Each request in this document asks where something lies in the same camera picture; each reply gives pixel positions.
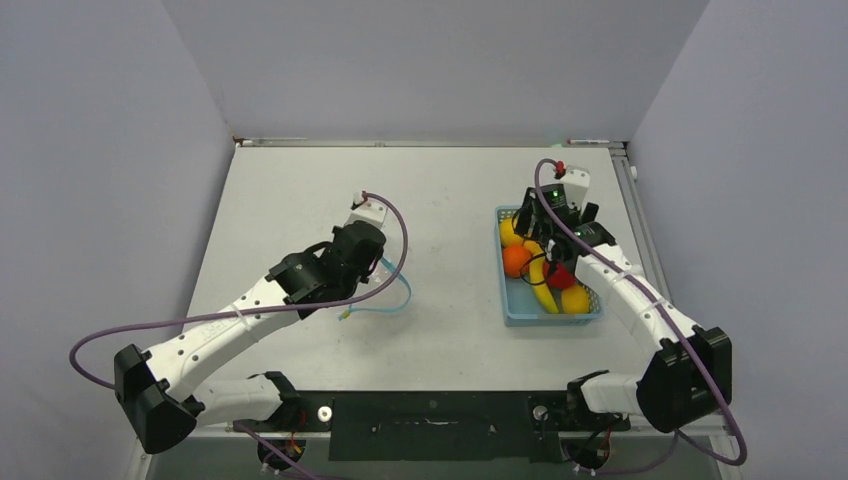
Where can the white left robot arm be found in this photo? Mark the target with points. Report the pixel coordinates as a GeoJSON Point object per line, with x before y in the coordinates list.
{"type": "Point", "coordinates": [166, 391]}

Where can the red apple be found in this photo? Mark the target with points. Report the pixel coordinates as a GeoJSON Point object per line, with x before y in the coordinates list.
{"type": "Point", "coordinates": [557, 276]}

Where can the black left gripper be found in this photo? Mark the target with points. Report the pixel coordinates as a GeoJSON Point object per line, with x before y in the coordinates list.
{"type": "Point", "coordinates": [335, 230]}

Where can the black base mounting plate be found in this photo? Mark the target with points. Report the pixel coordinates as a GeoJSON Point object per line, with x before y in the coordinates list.
{"type": "Point", "coordinates": [430, 427]}

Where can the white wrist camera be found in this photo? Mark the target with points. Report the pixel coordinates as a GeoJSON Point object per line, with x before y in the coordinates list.
{"type": "Point", "coordinates": [366, 210]}
{"type": "Point", "coordinates": [572, 185]}

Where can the light blue plastic basket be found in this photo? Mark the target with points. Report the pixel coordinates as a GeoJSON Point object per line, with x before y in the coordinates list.
{"type": "Point", "coordinates": [519, 304]}

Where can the orange fruit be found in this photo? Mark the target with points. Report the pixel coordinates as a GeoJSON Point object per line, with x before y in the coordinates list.
{"type": "Point", "coordinates": [516, 260]}

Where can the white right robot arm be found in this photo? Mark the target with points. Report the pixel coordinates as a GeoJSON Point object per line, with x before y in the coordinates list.
{"type": "Point", "coordinates": [688, 374]}

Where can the yellow banana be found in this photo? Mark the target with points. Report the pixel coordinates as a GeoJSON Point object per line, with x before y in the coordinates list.
{"type": "Point", "coordinates": [536, 278]}

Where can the clear zip top bag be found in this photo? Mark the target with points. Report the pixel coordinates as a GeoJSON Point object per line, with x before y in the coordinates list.
{"type": "Point", "coordinates": [393, 299]}

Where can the aluminium frame rail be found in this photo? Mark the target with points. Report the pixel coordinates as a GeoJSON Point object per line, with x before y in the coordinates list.
{"type": "Point", "coordinates": [627, 179]}
{"type": "Point", "coordinates": [271, 405]}

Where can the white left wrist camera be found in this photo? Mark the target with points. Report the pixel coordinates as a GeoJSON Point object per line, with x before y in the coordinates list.
{"type": "Point", "coordinates": [366, 210]}

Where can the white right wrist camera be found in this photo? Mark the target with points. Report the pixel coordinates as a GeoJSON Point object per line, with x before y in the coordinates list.
{"type": "Point", "coordinates": [572, 185]}

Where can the small yellow fruit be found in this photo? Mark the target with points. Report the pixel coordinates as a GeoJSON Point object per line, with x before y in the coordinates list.
{"type": "Point", "coordinates": [575, 300]}

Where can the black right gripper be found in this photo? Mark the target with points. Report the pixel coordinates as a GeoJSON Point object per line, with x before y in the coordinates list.
{"type": "Point", "coordinates": [527, 217]}

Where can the yellow lemon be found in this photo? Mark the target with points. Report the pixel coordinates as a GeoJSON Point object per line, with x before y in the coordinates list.
{"type": "Point", "coordinates": [507, 235]}

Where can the aluminium right frame rail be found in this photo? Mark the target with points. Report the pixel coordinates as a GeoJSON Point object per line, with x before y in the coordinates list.
{"type": "Point", "coordinates": [627, 179]}

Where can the aluminium front frame rail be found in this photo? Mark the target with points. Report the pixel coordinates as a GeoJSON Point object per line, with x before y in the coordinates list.
{"type": "Point", "coordinates": [271, 405]}

